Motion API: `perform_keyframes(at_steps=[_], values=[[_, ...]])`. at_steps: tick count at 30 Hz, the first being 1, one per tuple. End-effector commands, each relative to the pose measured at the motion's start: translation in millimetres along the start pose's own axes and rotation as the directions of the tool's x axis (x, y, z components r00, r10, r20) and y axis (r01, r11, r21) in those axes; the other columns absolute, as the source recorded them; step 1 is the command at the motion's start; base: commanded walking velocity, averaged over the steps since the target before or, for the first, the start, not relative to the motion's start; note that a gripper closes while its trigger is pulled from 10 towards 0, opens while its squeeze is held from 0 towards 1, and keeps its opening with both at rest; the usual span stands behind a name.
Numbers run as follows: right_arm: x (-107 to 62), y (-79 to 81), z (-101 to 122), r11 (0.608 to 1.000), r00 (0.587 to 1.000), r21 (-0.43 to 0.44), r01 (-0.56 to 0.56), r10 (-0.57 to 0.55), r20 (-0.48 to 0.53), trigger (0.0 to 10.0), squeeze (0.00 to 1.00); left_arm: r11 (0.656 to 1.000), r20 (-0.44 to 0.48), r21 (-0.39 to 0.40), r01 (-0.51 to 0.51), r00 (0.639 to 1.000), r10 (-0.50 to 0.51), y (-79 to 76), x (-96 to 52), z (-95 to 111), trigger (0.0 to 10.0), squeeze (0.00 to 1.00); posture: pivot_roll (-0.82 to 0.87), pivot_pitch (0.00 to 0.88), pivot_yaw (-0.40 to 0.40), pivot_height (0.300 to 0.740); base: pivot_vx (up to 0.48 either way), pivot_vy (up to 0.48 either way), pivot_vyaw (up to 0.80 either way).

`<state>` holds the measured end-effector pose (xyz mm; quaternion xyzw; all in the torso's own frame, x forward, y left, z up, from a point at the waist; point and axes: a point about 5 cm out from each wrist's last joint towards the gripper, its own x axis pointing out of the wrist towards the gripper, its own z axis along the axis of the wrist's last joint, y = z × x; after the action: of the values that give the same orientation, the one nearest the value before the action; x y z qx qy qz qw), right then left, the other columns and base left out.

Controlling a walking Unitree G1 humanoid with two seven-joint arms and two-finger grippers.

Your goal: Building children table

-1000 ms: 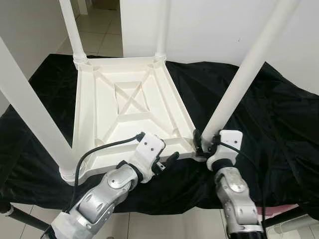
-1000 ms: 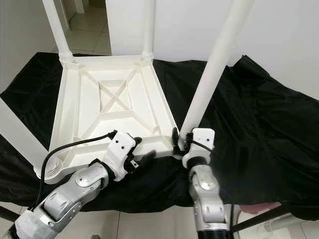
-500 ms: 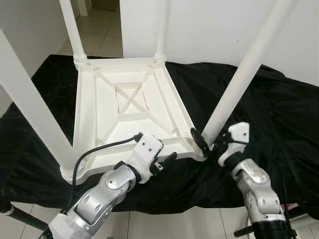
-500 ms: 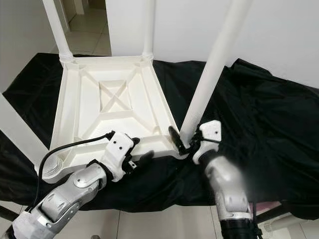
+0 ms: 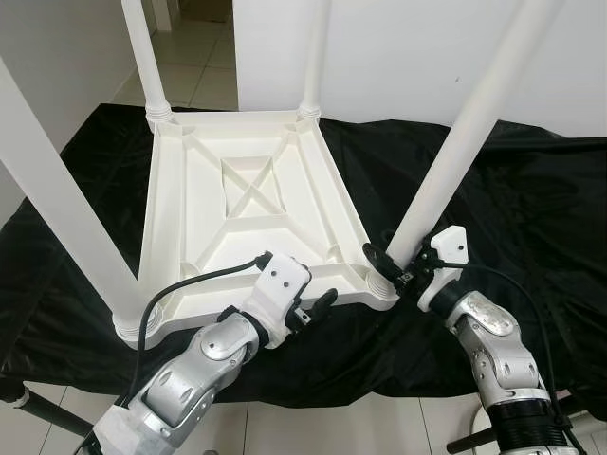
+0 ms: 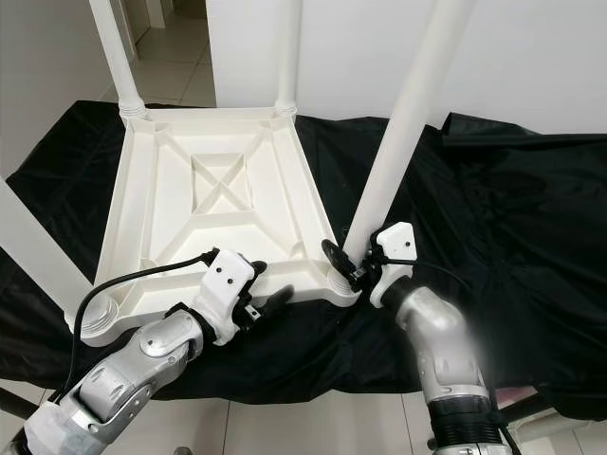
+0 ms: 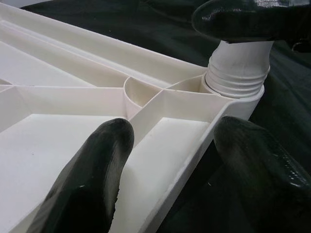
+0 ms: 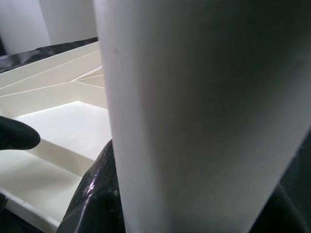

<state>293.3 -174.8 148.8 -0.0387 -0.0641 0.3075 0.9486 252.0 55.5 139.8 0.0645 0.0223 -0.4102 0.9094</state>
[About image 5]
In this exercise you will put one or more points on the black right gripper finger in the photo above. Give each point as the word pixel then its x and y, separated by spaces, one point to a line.
pixel 382 263

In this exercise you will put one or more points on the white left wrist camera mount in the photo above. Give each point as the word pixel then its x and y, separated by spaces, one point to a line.
pixel 283 280

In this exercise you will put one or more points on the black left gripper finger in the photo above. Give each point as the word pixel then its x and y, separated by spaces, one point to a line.
pixel 323 302

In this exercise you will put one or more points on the black cloth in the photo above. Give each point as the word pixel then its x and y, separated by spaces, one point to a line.
pixel 531 218

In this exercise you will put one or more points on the white plastic table top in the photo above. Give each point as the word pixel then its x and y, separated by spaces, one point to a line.
pixel 209 218

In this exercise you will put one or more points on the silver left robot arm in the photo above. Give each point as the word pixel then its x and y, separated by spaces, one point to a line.
pixel 190 379

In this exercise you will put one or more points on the black metal stand leg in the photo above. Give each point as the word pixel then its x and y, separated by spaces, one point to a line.
pixel 47 409
pixel 469 441

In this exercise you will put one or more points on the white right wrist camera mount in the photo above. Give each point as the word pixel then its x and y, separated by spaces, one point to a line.
pixel 450 245

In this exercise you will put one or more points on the white door frame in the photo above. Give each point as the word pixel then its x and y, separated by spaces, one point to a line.
pixel 169 11

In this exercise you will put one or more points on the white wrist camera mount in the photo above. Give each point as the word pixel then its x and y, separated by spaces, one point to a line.
pixel 450 245
pixel 283 280

